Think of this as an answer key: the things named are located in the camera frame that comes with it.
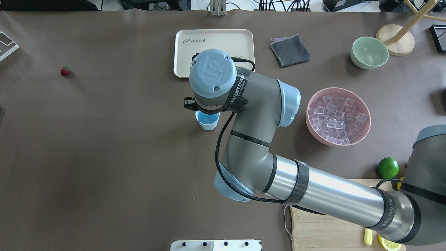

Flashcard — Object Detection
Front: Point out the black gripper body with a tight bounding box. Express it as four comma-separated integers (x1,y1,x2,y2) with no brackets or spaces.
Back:
184,97,198,111

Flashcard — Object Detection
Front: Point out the light blue plastic cup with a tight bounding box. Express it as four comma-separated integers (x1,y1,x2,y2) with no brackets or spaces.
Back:
195,111,220,131

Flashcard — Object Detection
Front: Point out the red strawberry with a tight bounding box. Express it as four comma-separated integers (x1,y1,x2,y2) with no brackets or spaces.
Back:
60,66,71,76

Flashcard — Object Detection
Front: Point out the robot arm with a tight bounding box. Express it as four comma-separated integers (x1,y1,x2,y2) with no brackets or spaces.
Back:
184,50,445,246

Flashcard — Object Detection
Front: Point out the pink bowl of ice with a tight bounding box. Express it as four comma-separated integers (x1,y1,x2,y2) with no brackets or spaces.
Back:
305,87,371,146

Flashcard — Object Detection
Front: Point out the cream rabbit serving tray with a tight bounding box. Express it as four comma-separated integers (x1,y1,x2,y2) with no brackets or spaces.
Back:
173,29,255,78

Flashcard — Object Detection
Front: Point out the grey folded cloth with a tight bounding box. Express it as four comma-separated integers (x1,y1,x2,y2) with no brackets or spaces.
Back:
270,34,311,67

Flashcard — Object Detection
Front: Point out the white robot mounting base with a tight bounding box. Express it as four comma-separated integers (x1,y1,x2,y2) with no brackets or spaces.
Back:
170,239,263,251

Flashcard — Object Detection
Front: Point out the wooden cutting board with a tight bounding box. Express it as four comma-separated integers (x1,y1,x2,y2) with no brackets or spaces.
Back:
284,178,407,251

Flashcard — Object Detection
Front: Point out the green ceramic bowl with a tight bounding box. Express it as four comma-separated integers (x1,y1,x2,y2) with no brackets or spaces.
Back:
350,37,389,70

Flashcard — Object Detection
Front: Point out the green lime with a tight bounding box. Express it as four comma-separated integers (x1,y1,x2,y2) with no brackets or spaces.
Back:
378,157,399,178

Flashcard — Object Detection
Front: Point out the wooden glass holder stand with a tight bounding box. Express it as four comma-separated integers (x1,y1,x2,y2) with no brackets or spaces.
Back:
376,0,446,56

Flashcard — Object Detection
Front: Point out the yellow plastic knife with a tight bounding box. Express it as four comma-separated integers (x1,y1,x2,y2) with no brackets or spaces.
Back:
363,228,373,246

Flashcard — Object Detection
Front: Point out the lemon half lower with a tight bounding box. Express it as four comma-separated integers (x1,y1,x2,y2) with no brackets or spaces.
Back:
377,235,402,251

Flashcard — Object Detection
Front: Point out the black glass tray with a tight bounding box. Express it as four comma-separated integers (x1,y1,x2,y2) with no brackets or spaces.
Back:
429,24,446,54

